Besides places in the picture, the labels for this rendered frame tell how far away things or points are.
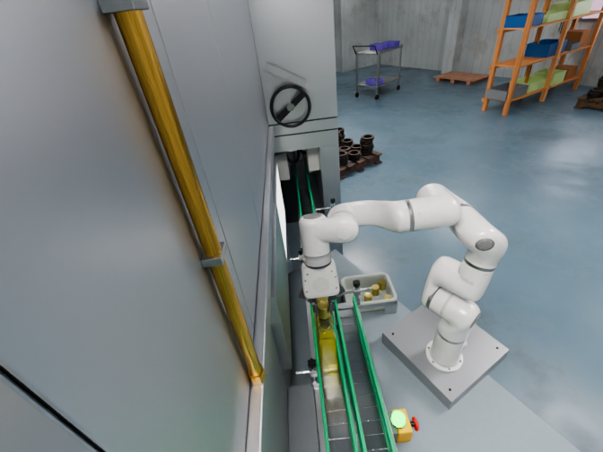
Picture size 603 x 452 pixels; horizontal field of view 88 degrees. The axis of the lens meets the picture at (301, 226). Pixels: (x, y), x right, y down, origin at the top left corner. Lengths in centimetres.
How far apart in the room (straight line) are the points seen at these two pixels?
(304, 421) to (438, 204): 75
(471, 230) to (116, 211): 80
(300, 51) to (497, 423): 168
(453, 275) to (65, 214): 96
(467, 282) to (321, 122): 114
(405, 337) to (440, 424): 30
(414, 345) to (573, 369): 139
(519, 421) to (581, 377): 123
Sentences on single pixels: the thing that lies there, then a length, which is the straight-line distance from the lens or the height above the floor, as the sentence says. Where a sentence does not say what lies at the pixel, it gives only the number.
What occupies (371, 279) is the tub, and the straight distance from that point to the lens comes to 154.
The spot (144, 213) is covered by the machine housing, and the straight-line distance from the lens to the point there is 28.
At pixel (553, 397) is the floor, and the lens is 241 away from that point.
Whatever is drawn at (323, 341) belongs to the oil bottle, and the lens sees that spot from 103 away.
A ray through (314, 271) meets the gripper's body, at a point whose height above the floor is 132.
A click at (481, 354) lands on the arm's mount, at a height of 81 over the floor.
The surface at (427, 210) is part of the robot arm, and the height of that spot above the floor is 147.
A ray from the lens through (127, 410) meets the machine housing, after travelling 25.
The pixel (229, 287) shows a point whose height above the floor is 163.
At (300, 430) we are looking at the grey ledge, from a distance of 112.
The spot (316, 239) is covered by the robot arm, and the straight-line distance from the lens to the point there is 80.
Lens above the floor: 192
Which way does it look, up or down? 35 degrees down
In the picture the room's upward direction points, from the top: 8 degrees counter-clockwise
